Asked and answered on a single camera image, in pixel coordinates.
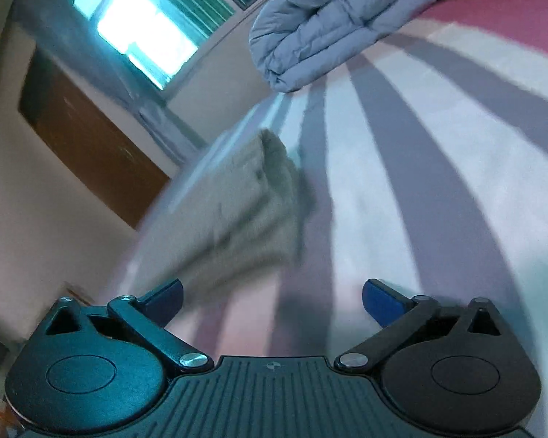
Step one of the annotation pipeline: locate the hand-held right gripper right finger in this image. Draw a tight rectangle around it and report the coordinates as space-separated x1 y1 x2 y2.
335 278 505 370

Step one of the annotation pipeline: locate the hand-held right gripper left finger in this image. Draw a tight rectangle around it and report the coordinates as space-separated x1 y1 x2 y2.
43 278 213 372

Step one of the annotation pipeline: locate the beige grey towel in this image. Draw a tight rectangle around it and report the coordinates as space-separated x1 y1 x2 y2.
139 128 317 304

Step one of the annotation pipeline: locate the striped bed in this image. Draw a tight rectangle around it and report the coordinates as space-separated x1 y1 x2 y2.
96 0 548 366

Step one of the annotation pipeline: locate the brown wooden door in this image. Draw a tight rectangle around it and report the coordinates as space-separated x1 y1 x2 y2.
18 48 172 230

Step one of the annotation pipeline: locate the grey-blue curtain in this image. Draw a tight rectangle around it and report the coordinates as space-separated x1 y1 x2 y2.
9 0 206 162

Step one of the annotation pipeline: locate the window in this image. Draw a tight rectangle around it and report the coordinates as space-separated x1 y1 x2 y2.
64 0 295 93

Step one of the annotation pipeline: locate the blue folded duvet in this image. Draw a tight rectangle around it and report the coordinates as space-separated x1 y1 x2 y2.
249 0 439 93

